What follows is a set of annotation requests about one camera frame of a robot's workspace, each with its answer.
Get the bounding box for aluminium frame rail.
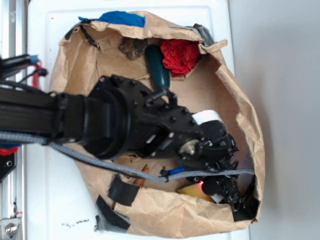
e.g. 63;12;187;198
0;0;28;240

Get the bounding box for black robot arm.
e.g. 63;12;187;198
0;75;249;212

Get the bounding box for brown paper bag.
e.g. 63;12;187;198
50;11;265;239

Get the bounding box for dark green oval object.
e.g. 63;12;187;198
145;44;170;90

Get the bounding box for brown rough rock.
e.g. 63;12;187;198
118;37;148;60

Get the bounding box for small brown wooden stick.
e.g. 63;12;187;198
132;163;152;188

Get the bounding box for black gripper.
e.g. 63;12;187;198
139;104;253;212

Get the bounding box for red and black wires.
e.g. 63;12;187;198
0;53;49;88

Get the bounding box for red crumpled paper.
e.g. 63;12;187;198
160;39;200;78

